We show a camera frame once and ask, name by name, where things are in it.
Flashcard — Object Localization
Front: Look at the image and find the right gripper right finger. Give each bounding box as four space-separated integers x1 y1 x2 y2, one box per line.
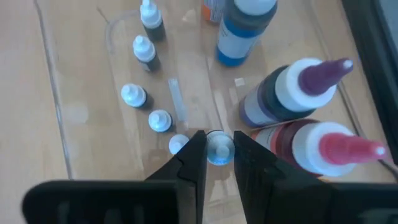
233 130 398 224

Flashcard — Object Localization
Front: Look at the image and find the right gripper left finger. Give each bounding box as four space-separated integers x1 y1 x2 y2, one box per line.
21 129 208 224

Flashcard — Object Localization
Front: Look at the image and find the pink food coloring bottle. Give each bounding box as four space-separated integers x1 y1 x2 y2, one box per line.
251 119 387 178

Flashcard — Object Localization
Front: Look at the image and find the small food coloring dropper bottle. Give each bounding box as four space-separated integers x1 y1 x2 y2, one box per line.
120 83 154 110
139 0 167 43
206 129 236 166
132 34 162 73
168 133 190 156
147 109 174 134

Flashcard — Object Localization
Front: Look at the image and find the purple food coloring bottle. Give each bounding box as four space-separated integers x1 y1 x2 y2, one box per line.
238 57 354 128

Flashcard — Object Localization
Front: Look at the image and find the blue food coloring bottle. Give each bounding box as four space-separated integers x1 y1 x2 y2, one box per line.
216 0 279 68

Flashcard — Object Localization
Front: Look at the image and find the orange food coloring bottle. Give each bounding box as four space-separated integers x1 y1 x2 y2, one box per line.
200 0 226 24

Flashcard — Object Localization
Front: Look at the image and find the clear plastic bin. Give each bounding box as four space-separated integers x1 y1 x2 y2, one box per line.
33 0 396 187

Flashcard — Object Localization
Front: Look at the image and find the black aluminium table frame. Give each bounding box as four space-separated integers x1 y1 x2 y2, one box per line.
341 0 398 166

